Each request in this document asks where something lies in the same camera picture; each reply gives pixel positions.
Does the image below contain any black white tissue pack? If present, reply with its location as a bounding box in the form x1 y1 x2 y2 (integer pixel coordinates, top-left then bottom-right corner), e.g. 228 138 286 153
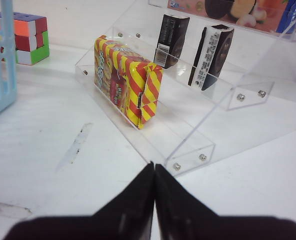
188 24 235 91

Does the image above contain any multicolour puzzle cube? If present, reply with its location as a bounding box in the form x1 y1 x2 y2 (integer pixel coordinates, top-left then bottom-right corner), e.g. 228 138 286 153
13 12 50 66

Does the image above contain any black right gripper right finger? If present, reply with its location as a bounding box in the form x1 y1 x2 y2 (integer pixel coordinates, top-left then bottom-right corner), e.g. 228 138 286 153
154 164 296 240

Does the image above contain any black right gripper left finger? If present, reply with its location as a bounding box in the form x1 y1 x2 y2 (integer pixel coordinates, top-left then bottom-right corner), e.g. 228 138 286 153
5 162 155 240

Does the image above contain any red yellow striped snack pack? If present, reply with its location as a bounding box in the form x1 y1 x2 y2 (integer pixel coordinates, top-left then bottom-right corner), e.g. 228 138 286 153
93 35 164 129

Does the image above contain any blue orange cookie box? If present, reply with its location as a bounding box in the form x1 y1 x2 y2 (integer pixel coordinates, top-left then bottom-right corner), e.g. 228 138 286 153
167 0 296 34

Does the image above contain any light blue plastic basket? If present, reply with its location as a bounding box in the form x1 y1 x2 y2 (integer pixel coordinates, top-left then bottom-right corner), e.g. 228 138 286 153
0 0 17 112

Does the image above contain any clear acrylic right shelf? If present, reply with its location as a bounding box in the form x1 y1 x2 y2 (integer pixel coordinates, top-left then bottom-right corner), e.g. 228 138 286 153
75 0 296 176

